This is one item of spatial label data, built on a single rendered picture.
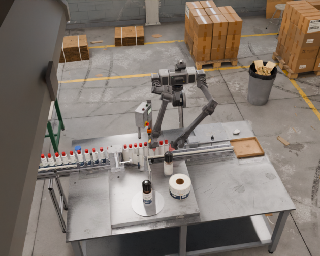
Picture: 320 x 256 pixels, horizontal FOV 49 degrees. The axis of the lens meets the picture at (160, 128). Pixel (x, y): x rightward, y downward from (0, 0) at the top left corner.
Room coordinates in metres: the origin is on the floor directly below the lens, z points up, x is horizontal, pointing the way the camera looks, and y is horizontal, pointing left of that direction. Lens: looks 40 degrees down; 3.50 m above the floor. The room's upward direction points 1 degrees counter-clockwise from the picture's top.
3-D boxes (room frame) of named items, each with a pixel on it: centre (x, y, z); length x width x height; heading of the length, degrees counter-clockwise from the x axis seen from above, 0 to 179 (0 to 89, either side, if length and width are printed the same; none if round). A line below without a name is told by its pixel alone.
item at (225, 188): (2.46, -0.11, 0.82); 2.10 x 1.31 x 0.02; 98
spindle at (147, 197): (2.01, 0.13, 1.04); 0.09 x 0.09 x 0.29
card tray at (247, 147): (2.77, -0.95, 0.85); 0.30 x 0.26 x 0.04; 98
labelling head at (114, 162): (2.48, 0.45, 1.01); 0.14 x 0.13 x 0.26; 98
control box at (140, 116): (2.70, 0.16, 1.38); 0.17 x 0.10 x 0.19; 153
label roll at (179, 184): (2.14, -0.17, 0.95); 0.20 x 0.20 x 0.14
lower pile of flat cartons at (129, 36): (7.16, 0.62, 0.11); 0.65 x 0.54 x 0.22; 93
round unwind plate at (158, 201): (2.01, 0.13, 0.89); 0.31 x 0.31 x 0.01
